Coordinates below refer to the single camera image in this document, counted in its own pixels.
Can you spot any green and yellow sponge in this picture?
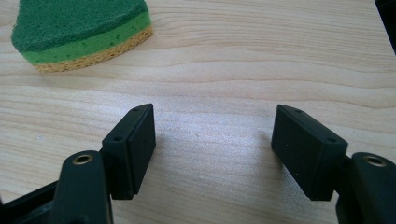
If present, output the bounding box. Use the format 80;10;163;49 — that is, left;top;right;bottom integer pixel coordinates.
10;0;154;75

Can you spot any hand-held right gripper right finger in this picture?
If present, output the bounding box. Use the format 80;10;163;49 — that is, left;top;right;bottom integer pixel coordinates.
270;104;349;202

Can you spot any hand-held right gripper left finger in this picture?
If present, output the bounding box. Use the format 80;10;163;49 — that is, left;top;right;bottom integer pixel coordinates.
101;103;157;201

